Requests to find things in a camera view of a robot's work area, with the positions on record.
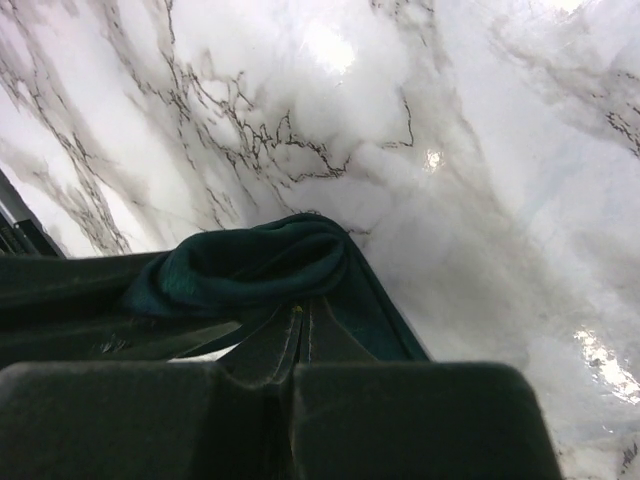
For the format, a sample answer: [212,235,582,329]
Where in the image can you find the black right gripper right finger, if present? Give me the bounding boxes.
[292,299,561,479]

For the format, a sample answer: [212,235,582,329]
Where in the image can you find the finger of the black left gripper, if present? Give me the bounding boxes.
[1,254,240,367]

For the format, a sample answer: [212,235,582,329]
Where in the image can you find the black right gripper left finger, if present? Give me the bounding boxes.
[1,305,303,479]

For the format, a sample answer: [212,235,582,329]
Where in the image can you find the dark green tie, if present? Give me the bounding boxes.
[121,213,428,361]

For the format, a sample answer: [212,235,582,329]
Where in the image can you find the black mounting base rail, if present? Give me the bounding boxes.
[1,173,65,258]

